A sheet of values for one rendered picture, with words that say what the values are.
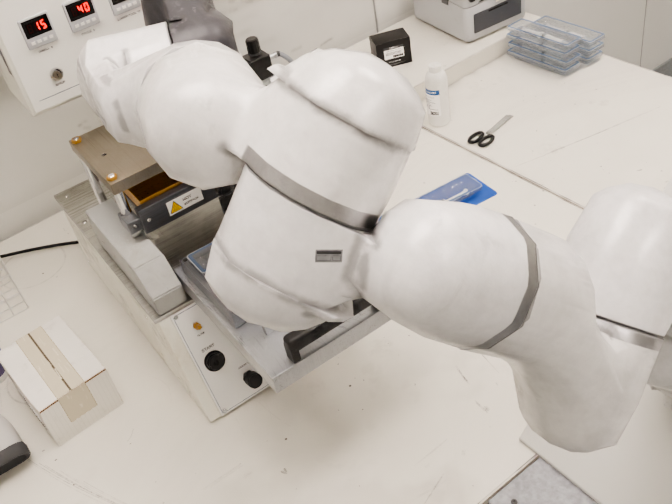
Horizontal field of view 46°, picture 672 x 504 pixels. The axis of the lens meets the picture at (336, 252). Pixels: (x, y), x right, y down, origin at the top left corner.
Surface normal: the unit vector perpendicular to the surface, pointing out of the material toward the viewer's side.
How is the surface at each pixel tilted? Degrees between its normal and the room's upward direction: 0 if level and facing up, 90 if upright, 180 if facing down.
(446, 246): 48
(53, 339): 2
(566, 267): 57
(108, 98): 36
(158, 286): 41
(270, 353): 0
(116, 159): 0
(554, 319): 77
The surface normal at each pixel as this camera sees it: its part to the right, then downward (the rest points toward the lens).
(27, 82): 0.57, 0.46
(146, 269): 0.25, -0.27
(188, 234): -0.15, -0.75
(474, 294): 0.42, 0.35
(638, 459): -0.66, -0.18
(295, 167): -0.41, -0.04
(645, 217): -0.22, -0.28
